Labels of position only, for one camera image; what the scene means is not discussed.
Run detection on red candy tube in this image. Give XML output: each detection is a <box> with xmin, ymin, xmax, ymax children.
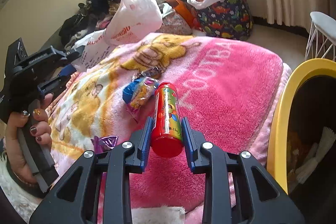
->
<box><xmin>151</xmin><ymin>82</ymin><xmax>183</xmax><ymax>158</ymax></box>

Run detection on purple snack wrapper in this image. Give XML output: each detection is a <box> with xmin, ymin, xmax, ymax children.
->
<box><xmin>91</xmin><ymin>135</ymin><xmax>118</xmax><ymax>154</ymax></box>

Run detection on white foam net bundle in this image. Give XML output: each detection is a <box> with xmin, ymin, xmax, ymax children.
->
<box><xmin>295</xmin><ymin>127</ymin><xmax>335</xmax><ymax>184</ymax></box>

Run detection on white printed plastic bag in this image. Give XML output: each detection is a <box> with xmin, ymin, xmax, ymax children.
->
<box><xmin>72</xmin><ymin>0</ymin><xmax>162</xmax><ymax>72</ymax></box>

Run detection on yellow rimmed black trash bin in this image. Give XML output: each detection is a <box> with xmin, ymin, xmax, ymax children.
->
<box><xmin>266</xmin><ymin>59</ymin><xmax>335</xmax><ymax>223</ymax></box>

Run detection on left hand painted nails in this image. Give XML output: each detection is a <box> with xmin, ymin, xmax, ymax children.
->
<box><xmin>5</xmin><ymin>93</ymin><xmax>54</xmax><ymax>184</ymax></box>

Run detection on blue yellow snack packet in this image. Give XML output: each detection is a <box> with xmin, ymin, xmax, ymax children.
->
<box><xmin>122</xmin><ymin>76</ymin><xmax>159</xmax><ymax>122</ymax></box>

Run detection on small silver candy wrapper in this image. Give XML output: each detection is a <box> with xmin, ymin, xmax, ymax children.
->
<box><xmin>132</xmin><ymin>66</ymin><xmax>163</xmax><ymax>81</ymax></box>

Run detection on pile of clothes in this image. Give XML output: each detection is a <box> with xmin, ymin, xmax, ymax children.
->
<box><xmin>59</xmin><ymin>0</ymin><xmax>121</xmax><ymax>50</ymax></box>

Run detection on orange bag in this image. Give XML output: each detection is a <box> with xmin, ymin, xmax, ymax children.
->
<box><xmin>166</xmin><ymin>0</ymin><xmax>202</xmax><ymax>31</ymax></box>

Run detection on floral pink fabric bag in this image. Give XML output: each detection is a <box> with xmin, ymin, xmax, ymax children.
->
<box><xmin>156</xmin><ymin>10</ymin><xmax>193</xmax><ymax>35</ymax></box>

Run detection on dinosaur print laundry basket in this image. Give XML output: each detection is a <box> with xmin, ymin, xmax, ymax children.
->
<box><xmin>195</xmin><ymin>0</ymin><xmax>253</xmax><ymax>41</ymax></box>

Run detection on white wire frame stool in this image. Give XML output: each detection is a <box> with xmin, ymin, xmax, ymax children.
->
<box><xmin>304</xmin><ymin>11</ymin><xmax>336</xmax><ymax>61</ymax></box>

